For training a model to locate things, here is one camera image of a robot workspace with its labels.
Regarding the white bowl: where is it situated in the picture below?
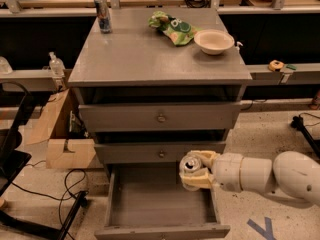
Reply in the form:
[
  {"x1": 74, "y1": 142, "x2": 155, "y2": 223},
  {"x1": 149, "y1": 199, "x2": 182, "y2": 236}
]
[{"x1": 194, "y1": 29, "x2": 234, "y2": 55}]

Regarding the silver 7up can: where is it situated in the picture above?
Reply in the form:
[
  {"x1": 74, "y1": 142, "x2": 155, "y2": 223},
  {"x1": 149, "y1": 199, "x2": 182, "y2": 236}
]
[{"x1": 179, "y1": 155, "x2": 203, "y2": 191}]

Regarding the grey top drawer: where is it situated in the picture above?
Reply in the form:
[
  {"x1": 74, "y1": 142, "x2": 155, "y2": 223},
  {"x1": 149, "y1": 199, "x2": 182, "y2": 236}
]
[{"x1": 79, "y1": 102, "x2": 240, "y2": 132}]

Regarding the grey drawer cabinet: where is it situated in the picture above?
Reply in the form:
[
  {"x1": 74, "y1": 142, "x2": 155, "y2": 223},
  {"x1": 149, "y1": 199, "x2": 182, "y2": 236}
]
[{"x1": 67, "y1": 7, "x2": 253, "y2": 182}]

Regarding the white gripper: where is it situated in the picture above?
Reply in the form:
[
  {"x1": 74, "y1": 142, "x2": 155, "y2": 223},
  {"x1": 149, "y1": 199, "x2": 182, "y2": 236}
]
[{"x1": 180, "y1": 150, "x2": 243, "y2": 192}]

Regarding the grey bottom drawer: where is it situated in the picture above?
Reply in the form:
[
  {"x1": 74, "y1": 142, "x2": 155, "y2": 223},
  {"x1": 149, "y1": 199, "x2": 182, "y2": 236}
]
[{"x1": 95, "y1": 162, "x2": 230, "y2": 240}]

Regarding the clear sanitizer bottle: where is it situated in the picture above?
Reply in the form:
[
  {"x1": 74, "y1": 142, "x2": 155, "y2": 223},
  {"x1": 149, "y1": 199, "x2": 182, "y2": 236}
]
[{"x1": 49, "y1": 52, "x2": 65, "y2": 76}]

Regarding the cardboard box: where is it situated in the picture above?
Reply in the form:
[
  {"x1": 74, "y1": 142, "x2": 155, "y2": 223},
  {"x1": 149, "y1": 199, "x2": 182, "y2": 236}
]
[{"x1": 26, "y1": 89, "x2": 102, "y2": 169}]

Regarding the small white pump bottle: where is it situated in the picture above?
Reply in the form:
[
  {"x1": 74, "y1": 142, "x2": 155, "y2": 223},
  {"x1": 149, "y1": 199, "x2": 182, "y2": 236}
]
[{"x1": 235, "y1": 41, "x2": 243, "y2": 53}]

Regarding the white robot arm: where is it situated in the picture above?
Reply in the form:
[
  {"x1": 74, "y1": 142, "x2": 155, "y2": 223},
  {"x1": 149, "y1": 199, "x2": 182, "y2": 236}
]
[{"x1": 179, "y1": 150, "x2": 320, "y2": 206}]

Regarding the green chip bag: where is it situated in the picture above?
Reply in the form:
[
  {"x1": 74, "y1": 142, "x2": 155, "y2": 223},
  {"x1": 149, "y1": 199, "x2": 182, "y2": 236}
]
[{"x1": 148, "y1": 11, "x2": 200, "y2": 46}]

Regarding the grey drawer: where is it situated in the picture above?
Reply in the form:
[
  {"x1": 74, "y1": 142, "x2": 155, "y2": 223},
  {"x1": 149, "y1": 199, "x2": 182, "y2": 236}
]
[
  {"x1": 95, "y1": 141, "x2": 226, "y2": 164},
  {"x1": 95, "y1": 162, "x2": 230, "y2": 240},
  {"x1": 79, "y1": 102, "x2": 240, "y2": 132}
]

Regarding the black chair base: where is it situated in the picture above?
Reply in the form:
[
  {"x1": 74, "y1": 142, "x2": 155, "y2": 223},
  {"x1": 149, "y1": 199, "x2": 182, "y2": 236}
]
[{"x1": 0, "y1": 81, "x2": 87, "y2": 240}]

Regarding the grey middle drawer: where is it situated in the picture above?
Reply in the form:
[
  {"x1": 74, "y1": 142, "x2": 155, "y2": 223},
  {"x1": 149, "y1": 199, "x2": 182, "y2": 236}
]
[{"x1": 95, "y1": 141, "x2": 226, "y2": 164}]

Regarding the black stand leg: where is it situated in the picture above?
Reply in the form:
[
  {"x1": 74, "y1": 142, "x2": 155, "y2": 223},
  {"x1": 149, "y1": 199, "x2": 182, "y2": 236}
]
[{"x1": 291, "y1": 116, "x2": 320, "y2": 158}]

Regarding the tall blue energy drink can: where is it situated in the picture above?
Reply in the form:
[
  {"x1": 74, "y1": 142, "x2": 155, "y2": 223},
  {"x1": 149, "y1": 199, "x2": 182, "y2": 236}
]
[{"x1": 94, "y1": 0, "x2": 112, "y2": 33}]

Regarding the small green object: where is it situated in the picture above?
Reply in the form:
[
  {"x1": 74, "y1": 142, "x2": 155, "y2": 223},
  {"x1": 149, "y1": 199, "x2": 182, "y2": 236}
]
[{"x1": 286, "y1": 64, "x2": 297, "y2": 70}]

